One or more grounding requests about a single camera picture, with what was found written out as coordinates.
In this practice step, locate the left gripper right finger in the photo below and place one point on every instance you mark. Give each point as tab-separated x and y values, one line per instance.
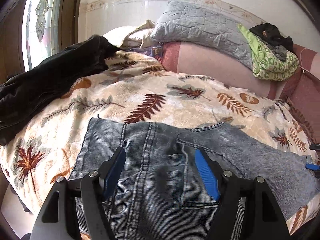
246	206

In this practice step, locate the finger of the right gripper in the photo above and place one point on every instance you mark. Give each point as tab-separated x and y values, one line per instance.
312	167

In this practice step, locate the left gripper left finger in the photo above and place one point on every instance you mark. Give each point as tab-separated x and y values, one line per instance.
58	219

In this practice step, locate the blue denim pants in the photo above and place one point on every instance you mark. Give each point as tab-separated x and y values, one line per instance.
160	194

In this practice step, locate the small black clothing pile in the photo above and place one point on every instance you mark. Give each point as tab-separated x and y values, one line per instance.
271	36

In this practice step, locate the pink sofa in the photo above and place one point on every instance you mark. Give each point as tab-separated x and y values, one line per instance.
302	89

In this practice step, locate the green patterned folded blanket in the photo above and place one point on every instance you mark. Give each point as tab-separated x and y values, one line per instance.
265	64

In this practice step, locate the black garment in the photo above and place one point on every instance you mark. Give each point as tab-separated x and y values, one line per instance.
25	95

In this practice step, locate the cream leaf-print fleece blanket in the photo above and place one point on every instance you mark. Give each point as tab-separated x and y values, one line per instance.
136	88

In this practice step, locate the purple printed package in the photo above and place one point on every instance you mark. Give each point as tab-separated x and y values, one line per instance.
155	51

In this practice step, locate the cream pillow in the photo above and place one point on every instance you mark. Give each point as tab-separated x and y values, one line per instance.
126	37

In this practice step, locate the stained glass window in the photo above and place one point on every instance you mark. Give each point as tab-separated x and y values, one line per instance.
39	31

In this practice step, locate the grey quilted blanket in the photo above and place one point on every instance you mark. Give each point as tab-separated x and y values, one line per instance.
186	22

